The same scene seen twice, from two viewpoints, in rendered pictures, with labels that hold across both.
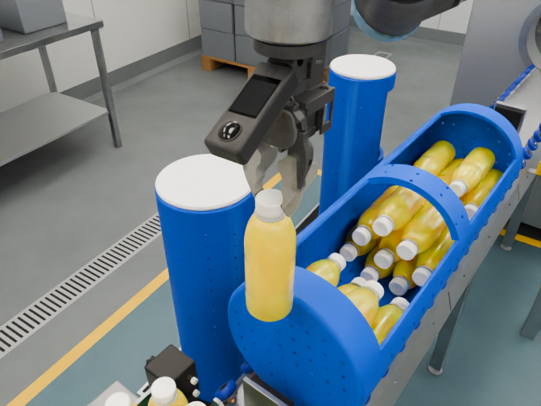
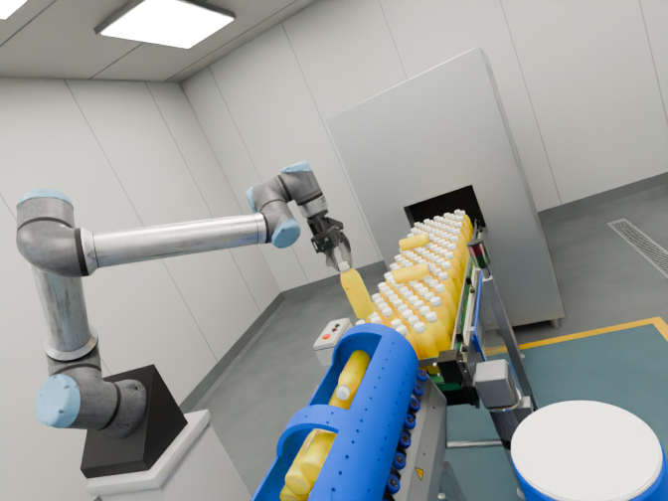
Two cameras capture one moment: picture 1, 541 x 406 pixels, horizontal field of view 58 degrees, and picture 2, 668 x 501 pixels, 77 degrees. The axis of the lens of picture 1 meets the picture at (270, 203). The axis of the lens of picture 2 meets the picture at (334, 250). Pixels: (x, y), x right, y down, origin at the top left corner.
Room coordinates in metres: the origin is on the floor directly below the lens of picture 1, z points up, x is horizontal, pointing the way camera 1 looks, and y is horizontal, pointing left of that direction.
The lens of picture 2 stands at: (1.83, -0.25, 1.80)
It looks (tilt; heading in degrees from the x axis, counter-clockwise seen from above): 13 degrees down; 170
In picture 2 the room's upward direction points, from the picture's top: 24 degrees counter-clockwise
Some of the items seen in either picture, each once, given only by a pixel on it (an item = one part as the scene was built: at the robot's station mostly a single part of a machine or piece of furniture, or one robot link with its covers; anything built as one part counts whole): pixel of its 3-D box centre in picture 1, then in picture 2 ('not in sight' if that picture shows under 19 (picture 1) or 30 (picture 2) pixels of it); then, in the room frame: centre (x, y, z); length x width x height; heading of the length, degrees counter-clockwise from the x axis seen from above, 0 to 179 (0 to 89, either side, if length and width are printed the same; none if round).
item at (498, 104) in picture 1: (504, 126); not in sight; (1.54, -0.81, 1.00); 0.10 x 0.04 x 0.15; 52
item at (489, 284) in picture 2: not in sight; (528, 393); (0.40, 0.52, 0.55); 0.04 x 0.04 x 1.10; 52
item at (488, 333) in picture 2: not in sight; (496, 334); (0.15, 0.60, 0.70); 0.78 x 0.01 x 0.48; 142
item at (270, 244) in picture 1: (270, 260); (356, 290); (0.50, 0.00, 1.33); 0.07 x 0.07 x 0.19
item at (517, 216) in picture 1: (522, 201); not in sight; (2.05, -1.30, 0.31); 0.06 x 0.06 x 0.63; 52
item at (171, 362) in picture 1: (174, 381); (450, 367); (0.57, 0.19, 0.95); 0.10 x 0.07 x 0.10; 52
